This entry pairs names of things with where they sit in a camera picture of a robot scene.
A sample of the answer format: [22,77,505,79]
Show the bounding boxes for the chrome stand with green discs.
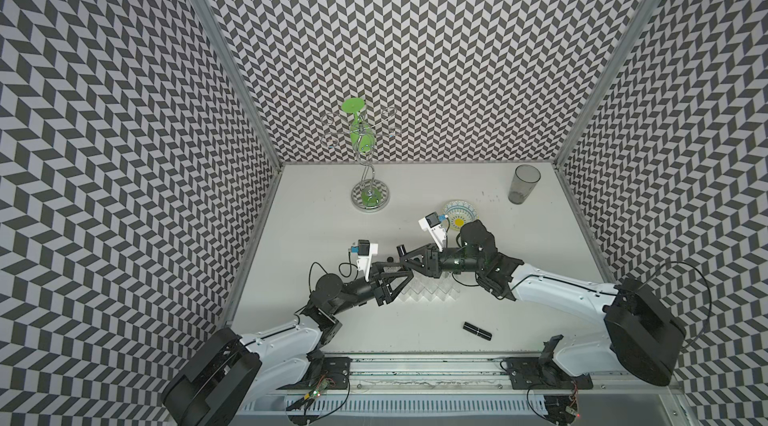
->
[321,97,391,214]

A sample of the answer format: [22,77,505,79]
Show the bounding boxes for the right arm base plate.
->
[500,335,594,390]

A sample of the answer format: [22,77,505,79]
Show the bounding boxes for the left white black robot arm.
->
[161,262,414,425]

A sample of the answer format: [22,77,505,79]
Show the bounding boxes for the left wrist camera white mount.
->
[349,240,379,281]

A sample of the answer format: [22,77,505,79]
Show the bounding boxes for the aluminium front rail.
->
[179,353,685,398]

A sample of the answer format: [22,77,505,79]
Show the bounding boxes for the clear acrylic lipstick organizer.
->
[397,275,461,303]

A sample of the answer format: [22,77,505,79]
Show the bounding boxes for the yellow blue patterned bowl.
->
[443,200,478,231]

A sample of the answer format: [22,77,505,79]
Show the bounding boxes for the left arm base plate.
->
[291,356,352,391]

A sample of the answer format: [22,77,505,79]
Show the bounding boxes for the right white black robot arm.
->
[397,220,686,387]

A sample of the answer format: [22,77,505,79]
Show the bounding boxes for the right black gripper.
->
[399,242,482,280]

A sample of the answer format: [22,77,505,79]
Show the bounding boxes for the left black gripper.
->
[330,261,413,316]

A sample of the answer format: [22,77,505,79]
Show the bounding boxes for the grey ribbed drinking glass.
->
[508,165,541,205]

